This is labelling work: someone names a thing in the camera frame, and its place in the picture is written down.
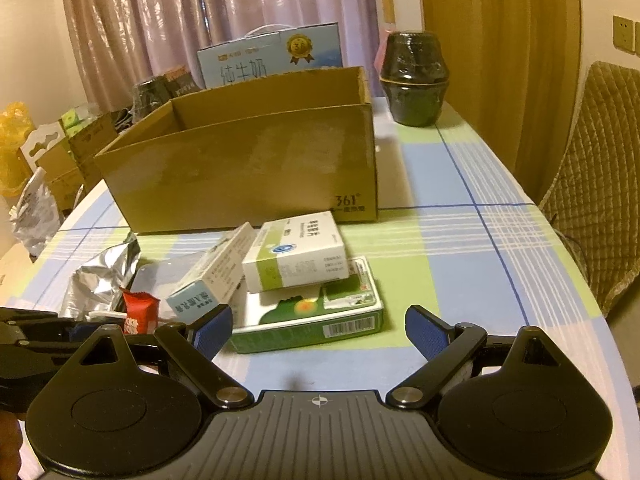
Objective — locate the white cardboard hanger piece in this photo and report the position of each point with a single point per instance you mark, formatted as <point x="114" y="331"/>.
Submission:
<point x="42" y="145"/>

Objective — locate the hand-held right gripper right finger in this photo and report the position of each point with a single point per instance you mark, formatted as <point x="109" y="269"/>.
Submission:
<point x="425" y="332"/>

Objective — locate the large cardboard box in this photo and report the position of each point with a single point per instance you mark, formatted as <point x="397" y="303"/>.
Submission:
<point x="240" y="170"/>

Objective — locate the white blue medicine box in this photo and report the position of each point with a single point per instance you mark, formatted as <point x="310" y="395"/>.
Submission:
<point x="215" y="272"/>

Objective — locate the green tissue pack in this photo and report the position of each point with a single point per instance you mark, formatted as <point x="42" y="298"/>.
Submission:
<point x="77" y="120"/>

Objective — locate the mauve curtain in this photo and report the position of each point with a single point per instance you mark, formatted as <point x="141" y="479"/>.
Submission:
<point x="200" y="5"/>

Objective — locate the brown printed packet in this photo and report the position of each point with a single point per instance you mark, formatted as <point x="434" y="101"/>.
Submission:
<point x="182" y="82"/>

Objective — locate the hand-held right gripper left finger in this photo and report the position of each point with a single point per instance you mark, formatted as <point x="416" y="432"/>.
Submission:
<point x="215" y="331"/>

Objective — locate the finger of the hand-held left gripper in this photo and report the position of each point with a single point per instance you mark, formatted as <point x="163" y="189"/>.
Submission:
<point x="45" y="341"/>
<point x="27" y="317"/>

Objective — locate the quilted tan chair cushion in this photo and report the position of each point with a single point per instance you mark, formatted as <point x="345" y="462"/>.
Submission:
<point x="595" y="170"/>

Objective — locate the beige wall socket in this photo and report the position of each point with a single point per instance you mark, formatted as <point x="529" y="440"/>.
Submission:
<point x="626" y="34"/>

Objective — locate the brown wooden door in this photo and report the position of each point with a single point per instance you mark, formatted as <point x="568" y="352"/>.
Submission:
<point x="500" y="60"/>

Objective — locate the blue milk carton box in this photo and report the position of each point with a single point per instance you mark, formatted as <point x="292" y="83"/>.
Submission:
<point x="240" y="62"/>

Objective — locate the black noodle bowl brown lid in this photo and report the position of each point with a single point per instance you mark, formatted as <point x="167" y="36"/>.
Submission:
<point x="149" y="100"/>

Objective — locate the black noodle bowl red lid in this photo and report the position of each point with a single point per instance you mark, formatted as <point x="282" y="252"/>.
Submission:
<point x="412" y="85"/>

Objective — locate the silver foil packet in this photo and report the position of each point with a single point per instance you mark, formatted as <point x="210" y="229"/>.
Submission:
<point x="100" y="280"/>

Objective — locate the large silver foil bag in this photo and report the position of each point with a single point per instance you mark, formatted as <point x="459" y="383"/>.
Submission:
<point x="35" y="215"/>

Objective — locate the white green medicine box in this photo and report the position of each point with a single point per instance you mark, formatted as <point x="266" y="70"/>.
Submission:
<point x="292" y="260"/>

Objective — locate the yellow plastic bag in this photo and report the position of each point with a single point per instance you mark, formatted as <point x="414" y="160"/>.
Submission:
<point x="12" y="150"/>

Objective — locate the plaid cloth desktop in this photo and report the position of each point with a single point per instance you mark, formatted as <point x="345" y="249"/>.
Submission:
<point x="450" y="260"/>

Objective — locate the red candy wrapper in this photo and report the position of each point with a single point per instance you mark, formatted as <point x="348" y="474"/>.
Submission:
<point x="141" y="312"/>

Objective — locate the small cardboard box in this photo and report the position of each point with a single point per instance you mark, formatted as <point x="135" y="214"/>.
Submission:
<point x="95" y="145"/>
<point x="60" y="180"/>

